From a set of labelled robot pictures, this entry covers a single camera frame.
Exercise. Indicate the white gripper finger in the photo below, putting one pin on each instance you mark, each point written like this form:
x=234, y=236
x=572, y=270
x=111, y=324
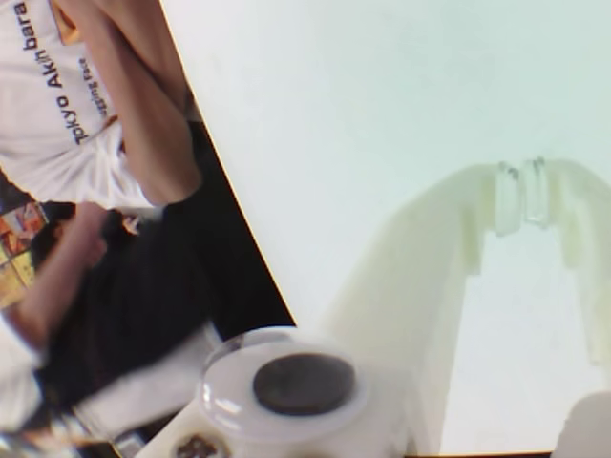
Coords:
x=396, y=310
x=587, y=229

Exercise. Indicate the bare person forearm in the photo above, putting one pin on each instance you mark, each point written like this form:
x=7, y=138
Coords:
x=153, y=143

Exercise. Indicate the person in black clothes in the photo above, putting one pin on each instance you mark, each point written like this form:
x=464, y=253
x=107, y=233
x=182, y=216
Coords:
x=157, y=276

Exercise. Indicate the colourful poster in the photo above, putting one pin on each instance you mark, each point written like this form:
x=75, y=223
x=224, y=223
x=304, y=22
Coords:
x=19, y=248

